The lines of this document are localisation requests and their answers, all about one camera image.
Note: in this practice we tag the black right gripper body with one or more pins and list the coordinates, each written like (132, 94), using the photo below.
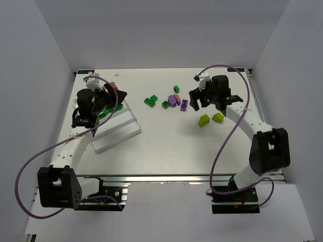
(202, 95)

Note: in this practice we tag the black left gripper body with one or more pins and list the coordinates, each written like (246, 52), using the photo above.
(110, 93)

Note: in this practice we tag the green small brick top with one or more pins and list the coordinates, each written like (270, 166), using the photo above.
(176, 89)

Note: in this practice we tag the green square brick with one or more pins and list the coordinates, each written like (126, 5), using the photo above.
(165, 104)
(120, 107)
(154, 98)

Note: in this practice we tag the red sloped lego brick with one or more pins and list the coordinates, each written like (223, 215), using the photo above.
(113, 85)

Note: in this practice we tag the green long brick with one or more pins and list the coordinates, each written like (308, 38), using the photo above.
(105, 113)

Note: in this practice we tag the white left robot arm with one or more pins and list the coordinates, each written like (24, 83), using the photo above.
(59, 187)

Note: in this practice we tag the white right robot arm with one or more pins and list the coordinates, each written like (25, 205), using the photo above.
(269, 146)

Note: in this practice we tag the lime lego brick right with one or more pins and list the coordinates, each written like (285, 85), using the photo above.
(218, 117)

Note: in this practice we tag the lime lego brick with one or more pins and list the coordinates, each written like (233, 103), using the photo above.
(204, 120)
(218, 117)

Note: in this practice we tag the blue label sticker right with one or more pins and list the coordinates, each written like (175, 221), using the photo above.
(236, 70)

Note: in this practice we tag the blue label sticker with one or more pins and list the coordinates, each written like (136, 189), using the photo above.
(236, 70)
(85, 72)

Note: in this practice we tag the white divided sorting tray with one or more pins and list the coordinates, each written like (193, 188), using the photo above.
(103, 133)

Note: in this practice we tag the lime lego brick left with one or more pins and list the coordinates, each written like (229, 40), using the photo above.
(204, 120)

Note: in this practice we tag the blue label sticker left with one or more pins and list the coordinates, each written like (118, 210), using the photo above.
(85, 72)

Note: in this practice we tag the purple flat lego brick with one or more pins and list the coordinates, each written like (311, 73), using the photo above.
(184, 105)

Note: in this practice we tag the purple rounded lego stack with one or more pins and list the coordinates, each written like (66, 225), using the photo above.
(174, 100)

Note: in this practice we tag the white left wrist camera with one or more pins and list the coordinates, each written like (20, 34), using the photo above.
(92, 83)

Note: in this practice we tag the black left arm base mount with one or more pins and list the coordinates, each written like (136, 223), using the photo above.
(106, 195)

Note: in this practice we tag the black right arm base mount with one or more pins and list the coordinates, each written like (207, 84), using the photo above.
(245, 202)

